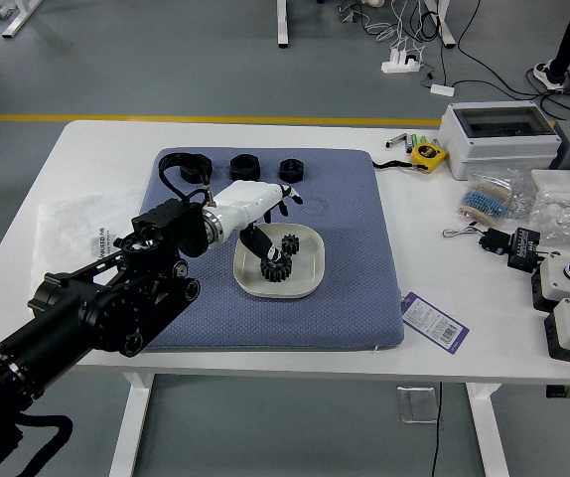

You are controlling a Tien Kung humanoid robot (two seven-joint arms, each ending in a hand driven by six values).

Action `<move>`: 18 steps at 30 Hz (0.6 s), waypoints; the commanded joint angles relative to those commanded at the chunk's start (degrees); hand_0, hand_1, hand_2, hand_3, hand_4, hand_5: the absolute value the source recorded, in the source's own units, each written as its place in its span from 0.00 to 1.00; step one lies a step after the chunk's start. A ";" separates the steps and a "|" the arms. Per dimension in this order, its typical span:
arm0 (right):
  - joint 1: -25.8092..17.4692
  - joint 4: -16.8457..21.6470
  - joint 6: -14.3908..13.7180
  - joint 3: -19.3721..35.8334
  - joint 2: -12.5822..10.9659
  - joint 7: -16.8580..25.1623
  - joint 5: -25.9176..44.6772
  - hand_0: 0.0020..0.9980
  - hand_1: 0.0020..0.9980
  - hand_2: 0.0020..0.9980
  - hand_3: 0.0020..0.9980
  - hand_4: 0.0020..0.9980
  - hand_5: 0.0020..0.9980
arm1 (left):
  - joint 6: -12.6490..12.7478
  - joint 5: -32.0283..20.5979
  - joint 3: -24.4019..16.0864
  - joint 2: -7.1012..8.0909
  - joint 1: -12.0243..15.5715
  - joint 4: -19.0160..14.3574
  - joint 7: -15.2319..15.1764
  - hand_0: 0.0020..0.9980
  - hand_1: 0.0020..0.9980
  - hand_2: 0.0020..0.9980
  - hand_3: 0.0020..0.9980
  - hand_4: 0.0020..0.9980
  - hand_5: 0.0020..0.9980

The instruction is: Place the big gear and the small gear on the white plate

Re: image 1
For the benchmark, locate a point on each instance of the large black hex nut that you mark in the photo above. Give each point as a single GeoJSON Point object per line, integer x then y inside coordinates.
{"type": "Point", "coordinates": [245, 168]}
{"type": "Point", "coordinates": [196, 171]}

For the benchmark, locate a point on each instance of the clear crumpled plastic bag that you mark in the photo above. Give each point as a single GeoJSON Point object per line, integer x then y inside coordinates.
{"type": "Point", "coordinates": [568, 218]}

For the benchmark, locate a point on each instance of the white power strip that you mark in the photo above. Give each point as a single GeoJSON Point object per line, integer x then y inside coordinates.
{"type": "Point", "coordinates": [400, 65]}

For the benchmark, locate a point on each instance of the silver box under table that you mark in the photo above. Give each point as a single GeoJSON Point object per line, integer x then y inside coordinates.
{"type": "Point", "coordinates": [416, 405]}

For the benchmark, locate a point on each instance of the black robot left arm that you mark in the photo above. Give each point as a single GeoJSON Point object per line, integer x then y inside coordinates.
{"type": "Point", "coordinates": [76, 308]}

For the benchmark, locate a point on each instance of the blue-grey quilted mat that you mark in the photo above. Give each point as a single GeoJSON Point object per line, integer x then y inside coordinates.
{"type": "Point", "coordinates": [290, 323]}

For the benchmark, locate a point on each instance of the white square dish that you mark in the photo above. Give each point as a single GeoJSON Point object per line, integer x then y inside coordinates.
{"type": "Point", "coordinates": [310, 263]}

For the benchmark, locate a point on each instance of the small black spur gear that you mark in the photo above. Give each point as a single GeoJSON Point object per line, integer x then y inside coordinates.
{"type": "Point", "coordinates": [291, 244]}

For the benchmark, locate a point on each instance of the white power adapter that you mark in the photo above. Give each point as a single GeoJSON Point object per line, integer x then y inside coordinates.
{"type": "Point", "coordinates": [441, 89]}

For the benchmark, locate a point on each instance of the white background table leg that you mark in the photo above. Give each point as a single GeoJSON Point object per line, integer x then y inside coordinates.
{"type": "Point", "coordinates": [445, 25]}
{"type": "Point", "coordinates": [283, 22]}
{"type": "Point", "coordinates": [19, 17]}

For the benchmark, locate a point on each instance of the green batteries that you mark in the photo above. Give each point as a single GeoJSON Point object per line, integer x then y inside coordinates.
{"type": "Point", "coordinates": [415, 140]}

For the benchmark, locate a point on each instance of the small white flat box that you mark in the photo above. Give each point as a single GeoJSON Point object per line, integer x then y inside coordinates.
{"type": "Point", "coordinates": [558, 184]}

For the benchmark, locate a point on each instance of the clear printed plastic bag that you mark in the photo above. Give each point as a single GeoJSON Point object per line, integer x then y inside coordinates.
{"type": "Point", "coordinates": [76, 218]}

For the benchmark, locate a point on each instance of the grey metal bracket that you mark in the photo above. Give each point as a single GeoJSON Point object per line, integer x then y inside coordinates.
{"type": "Point", "coordinates": [3, 11]}
{"type": "Point", "coordinates": [348, 12]}

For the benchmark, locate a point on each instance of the bag of blue resistors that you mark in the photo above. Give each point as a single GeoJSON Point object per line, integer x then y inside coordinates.
{"type": "Point", "coordinates": [493, 196]}

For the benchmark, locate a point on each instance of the purple barcode tag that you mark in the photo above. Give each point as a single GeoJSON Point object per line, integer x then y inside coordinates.
{"type": "Point", "coordinates": [434, 323]}

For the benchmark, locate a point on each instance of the black module with green label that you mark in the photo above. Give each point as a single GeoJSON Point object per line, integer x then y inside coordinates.
{"type": "Point", "coordinates": [523, 248]}

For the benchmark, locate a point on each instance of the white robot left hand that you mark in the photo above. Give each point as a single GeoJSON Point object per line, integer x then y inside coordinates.
{"type": "Point", "coordinates": [245, 199]}

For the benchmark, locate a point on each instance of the grey enclosure with clear lid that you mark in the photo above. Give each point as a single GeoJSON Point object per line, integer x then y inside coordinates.
{"type": "Point", "coordinates": [498, 146]}

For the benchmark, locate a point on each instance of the small black hex nut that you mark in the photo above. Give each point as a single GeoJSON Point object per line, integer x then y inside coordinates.
{"type": "Point", "coordinates": [291, 170]}

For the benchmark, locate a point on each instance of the large black bevel gear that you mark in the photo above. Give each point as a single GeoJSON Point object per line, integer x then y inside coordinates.
{"type": "Point", "coordinates": [276, 272]}

